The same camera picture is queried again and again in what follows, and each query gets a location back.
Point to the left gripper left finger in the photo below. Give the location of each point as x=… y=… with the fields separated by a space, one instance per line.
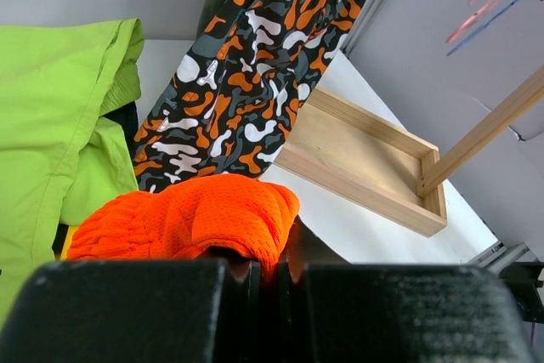
x=134 y=311

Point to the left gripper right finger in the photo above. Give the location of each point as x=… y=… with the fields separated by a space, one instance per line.
x=335 y=311

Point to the bright orange shorts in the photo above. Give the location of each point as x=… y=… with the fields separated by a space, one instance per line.
x=247 y=216

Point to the lime green shorts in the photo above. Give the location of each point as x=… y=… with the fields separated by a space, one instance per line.
x=62 y=157

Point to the camouflage orange black shorts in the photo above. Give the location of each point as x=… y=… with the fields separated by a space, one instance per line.
x=234 y=98

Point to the dark navy shorts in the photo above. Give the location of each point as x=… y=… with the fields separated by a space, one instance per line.
x=125 y=120

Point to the yellow plastic tray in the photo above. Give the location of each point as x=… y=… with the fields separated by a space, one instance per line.
x=62 y=240

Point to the wooden clothes rack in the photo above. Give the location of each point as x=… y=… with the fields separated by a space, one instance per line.
x=367 y=160

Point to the aluminium mounting rail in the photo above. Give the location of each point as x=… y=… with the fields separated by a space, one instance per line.
x=499 y=256

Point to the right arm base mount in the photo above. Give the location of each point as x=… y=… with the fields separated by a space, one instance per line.
x=525 y=281

